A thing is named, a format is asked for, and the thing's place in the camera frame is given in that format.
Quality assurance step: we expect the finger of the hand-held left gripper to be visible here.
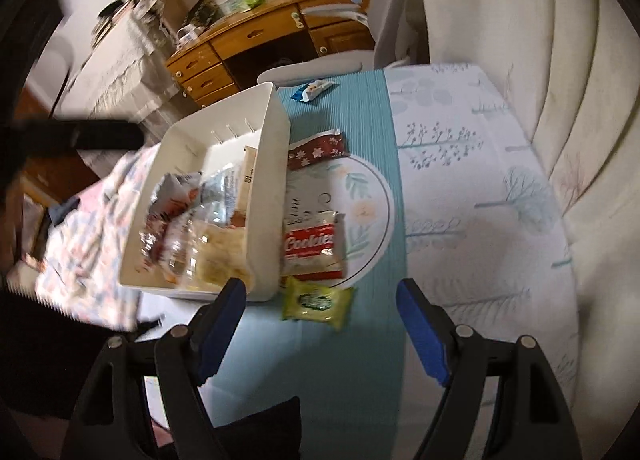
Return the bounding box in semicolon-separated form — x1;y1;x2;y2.
0;119;147;157

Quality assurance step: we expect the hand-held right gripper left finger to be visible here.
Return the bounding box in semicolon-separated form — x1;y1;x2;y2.
60;277;301;460

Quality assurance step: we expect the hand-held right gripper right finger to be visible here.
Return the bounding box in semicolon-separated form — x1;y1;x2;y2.
396;277;583;460

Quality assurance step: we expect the large pale rice crisp packet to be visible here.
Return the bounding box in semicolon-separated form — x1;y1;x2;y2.
192;223;256;291

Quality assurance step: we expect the red clear dark snack packet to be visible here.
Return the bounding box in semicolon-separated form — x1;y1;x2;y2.
150;173;201;221

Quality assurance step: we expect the clear peanut brittle packet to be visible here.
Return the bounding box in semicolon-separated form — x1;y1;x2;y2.
140;213;201;286

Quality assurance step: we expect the small pale rice crisp packet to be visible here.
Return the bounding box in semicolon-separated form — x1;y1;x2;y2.
200;167;245;228

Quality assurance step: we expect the clear tan biscuit packet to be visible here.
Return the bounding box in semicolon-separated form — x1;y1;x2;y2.
243;145;261;228

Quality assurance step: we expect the white plastic storage bin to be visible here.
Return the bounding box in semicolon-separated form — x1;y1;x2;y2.
117;82;292;303

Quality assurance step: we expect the white lace covered cabinet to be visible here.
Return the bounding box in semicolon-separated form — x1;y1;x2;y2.
55;5;181;141

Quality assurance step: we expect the pink floral blanket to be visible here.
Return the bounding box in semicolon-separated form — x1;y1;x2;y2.
7;143;166;331

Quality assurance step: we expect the yellow green cake packet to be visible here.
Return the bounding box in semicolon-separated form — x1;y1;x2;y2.
282;276;356;332

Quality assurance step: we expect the red white cookie packet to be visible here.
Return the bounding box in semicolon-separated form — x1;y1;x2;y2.
281;211;347;281

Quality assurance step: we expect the white mug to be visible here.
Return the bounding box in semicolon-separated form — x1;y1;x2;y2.
176;24;206;46

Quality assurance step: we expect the teal striped leaf print bedsheet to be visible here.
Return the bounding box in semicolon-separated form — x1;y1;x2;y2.
135;63;581;460

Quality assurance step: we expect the dark tin box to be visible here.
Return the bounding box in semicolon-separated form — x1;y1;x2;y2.
180;0;226;31

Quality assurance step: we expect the dark red flower print packet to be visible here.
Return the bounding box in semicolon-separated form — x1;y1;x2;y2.
287;129;348;171

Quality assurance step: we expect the wooden desk with drawers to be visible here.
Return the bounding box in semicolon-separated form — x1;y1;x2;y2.
165;0;376;108

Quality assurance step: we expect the blue white snack packet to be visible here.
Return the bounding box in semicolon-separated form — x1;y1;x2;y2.
291;79;335;104

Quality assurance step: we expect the cream leaf print quilted cushion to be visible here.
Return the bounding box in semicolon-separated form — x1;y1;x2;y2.
410;0;640;391

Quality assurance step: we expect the grey office chair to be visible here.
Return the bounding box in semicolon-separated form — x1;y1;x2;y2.
257;0;431;88

